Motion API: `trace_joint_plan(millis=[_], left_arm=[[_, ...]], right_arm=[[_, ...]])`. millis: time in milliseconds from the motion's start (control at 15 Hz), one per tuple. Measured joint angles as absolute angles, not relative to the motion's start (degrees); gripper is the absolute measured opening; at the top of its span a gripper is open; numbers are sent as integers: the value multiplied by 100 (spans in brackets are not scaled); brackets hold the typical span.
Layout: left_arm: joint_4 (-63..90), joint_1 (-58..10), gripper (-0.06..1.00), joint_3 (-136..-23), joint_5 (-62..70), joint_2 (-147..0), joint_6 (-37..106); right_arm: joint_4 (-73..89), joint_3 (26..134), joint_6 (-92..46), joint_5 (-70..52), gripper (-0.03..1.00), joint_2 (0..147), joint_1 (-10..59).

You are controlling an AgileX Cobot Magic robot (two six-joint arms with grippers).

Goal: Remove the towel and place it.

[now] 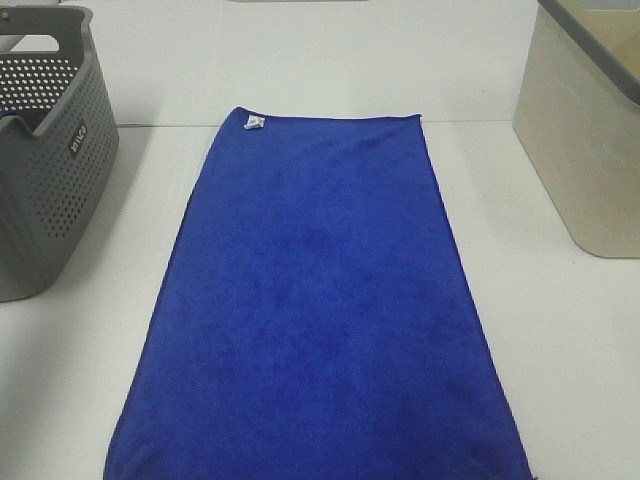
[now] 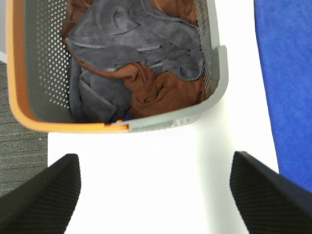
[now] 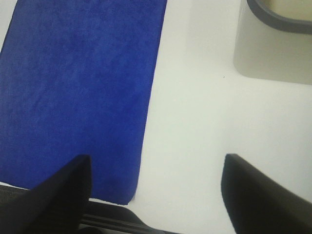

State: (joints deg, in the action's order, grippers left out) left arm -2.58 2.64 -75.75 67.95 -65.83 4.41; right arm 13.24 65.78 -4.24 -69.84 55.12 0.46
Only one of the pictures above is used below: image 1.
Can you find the beige plastic basket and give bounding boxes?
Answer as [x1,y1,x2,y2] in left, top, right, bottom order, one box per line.
[513,1,639,258]

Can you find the grey perforated laundry basket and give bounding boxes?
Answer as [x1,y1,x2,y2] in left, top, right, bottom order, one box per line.
[1,5,119,302]

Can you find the blue towel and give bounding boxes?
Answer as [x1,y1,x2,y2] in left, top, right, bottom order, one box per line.
[103,107,532,479]

